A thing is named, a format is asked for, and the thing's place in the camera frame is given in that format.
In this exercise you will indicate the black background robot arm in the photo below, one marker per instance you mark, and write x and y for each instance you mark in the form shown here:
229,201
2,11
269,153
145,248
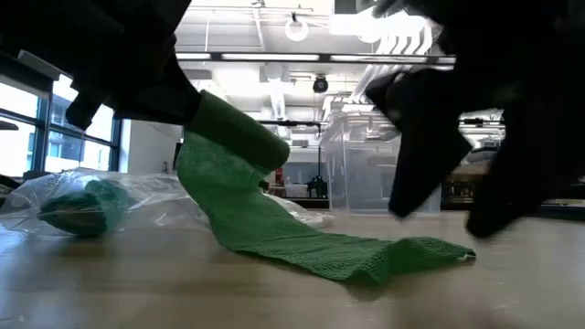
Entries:
316,186

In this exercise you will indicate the teal bandage roll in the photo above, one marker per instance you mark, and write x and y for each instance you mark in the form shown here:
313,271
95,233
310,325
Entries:
87,208

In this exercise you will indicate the green bandage strip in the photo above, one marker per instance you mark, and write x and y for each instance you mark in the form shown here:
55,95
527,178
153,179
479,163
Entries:
256,219

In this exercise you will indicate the black stand frame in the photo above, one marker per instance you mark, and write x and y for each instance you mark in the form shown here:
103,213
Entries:
315,137

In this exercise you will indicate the clear plastic container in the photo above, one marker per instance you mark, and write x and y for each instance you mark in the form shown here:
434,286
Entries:
361,173

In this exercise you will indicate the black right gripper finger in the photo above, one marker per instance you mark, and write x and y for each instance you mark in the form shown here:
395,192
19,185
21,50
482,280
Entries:
425,146
535,164

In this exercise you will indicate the black ceiling camera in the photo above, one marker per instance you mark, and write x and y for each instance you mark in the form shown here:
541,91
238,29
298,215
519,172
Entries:
320,84

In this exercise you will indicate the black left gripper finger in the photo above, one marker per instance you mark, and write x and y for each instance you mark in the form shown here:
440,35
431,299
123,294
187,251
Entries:
160,91
89,107

